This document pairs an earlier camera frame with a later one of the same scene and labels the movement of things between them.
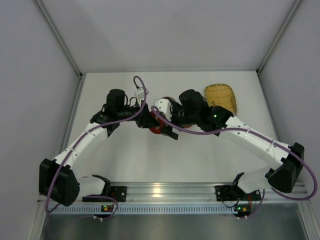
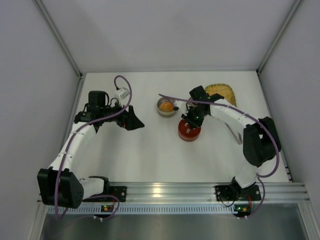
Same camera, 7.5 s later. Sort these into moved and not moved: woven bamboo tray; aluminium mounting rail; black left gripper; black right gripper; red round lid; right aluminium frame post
Moved: black right gripper; red round lid; black left gripper
Not moved: woven bamboo tray; right aluminium frame post; aluminium mounting rail
